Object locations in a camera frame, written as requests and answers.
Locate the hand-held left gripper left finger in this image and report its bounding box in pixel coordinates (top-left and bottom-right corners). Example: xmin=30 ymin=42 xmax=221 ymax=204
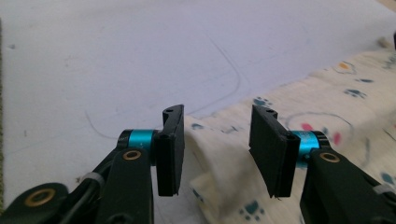
xmin=120 ymin=104 xmax=185 ymax=197

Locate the cream printed cloth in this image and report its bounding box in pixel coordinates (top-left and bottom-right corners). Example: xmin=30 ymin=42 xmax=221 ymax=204
xmin=183 ymin=46 xmax=396 ymax=224

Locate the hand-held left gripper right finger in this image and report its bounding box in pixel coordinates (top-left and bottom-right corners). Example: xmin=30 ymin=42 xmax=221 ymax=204
xmin=247 ymin=105 xmax=330 ymax=199

